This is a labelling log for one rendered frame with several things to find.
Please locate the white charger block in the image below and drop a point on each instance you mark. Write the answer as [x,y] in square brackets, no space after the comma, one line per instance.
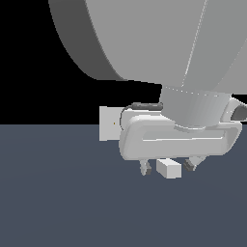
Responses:
[169,168]

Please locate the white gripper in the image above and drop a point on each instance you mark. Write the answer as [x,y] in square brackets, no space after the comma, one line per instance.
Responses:
[180,138]

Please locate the white wall socket plate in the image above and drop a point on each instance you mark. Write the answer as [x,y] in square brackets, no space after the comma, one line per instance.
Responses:
[108,123]

